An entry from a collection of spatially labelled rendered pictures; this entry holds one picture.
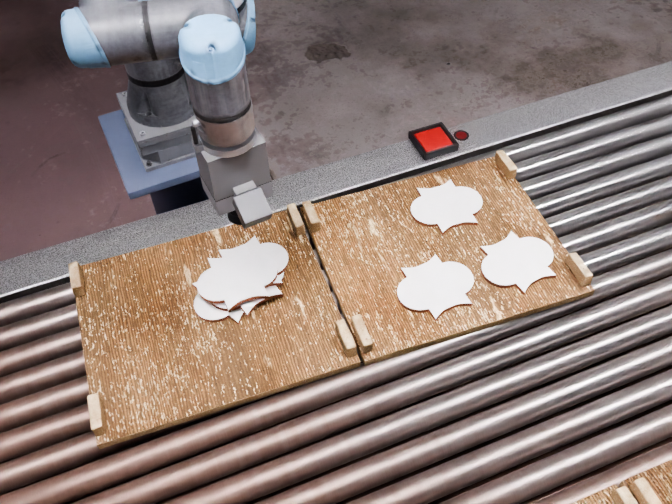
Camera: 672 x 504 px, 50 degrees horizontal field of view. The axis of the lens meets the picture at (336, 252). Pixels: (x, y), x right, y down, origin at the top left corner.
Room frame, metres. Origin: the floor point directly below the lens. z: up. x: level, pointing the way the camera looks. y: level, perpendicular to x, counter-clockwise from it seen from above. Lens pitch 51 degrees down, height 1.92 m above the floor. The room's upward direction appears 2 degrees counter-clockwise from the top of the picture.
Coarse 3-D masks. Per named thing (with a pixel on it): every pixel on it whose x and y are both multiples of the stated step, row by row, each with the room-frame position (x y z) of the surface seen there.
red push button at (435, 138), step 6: (420, 132) 1.12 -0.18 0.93; (426, 132) 1.12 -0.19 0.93; (432, 132) 1.12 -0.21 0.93; (438, 132) 1.12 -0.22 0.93; (420, 138) 1.10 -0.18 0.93; (426, 138) 1.10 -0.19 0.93; (432, 138) 1.10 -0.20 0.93; (438, 138) 1.10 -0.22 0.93; (444, 138) 1.10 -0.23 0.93; (426, 144) 1.08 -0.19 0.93; (432, 144) 1.08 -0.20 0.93; (438, 144) 1.08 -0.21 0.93; (444, 144) 1.08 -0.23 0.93; (450, 144) 1.08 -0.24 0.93; (426, 150) 1.07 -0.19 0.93
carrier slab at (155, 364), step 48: (192, 240) 0.84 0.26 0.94; (240, 240) 0.84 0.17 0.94; (288, 240) 0.84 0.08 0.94; (96, 288) 0.74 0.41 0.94; (144, 288) 0.74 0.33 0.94; (192, 288) 0.74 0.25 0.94; (288, 288) 0.73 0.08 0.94; (96, 336) 0.65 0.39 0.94; (144, 336) 0.64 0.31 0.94; (192, 336) 0.64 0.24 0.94; (240, 336) 0.64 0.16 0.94; (288, 336) 0.63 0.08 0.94; (336, 336) 0.63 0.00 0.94; (96, 384) 0.56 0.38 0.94; (144, 384) 0.56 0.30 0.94; (192, 384) 0.55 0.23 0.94; (240, 384) 0.55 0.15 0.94; (288, 384) 0.55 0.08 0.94; (144, 432) 0.48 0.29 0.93
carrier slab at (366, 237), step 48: (384, 192) 0.95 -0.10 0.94; (480, 192) 0.94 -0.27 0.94; (336, 240) 0.83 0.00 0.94; (384, 240) 0.83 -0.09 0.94; (432, 240) 0.82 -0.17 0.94; (480, 240) 0.82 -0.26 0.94; (336, 288) 0.73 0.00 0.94; (384, 288) 0.72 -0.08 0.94; (480, 288) 0.72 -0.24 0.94; (528, 288) 0.71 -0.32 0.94; (576, 288) 0.71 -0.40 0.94; (384, 336) 0.63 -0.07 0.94; (432, 336) 0.62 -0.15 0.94
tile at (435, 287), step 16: (416, 272) 0.75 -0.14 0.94; (432, 272) 0.75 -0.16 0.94; (448, 272) 0.75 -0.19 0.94; (464, 272) 0.74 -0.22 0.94; (400, 288) 0.71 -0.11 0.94; (416, 288) 0.71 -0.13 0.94; (432, 288) 0.71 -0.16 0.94; (448, 288) 0.71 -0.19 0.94; (464, 288) 0.71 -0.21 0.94; (416, 304) 0.68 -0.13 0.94; (432, 304) 0.68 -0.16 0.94; (448, 304) 0.68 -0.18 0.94; (464, 304) 0.68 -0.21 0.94
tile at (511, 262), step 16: (512, 240) 0.81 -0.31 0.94; (528, 240) 0.81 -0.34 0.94; (496, 256) 0.78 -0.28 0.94; (512, 256) 0.77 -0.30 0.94; (528, 256) 0.77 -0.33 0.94; (544, 256) 0.77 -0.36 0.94; (496, 272) 0.74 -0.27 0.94; (512, 272) 0.74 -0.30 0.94; (528, 272) 0.74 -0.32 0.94; (544, 272) 0.74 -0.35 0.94
